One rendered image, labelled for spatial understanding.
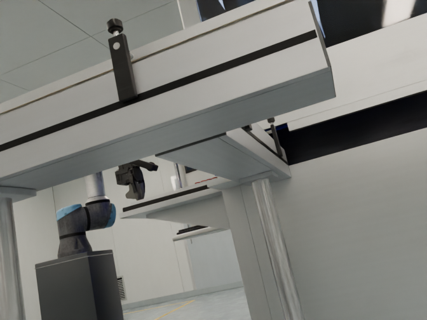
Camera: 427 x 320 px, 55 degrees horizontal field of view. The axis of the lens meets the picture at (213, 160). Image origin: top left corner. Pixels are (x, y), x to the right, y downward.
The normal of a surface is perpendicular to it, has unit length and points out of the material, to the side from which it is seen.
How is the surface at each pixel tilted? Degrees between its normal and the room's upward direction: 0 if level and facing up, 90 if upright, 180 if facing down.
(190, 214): 90
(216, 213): 90
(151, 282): 90
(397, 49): 90
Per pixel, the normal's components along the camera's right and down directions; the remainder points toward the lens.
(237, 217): -0.32, -0.14
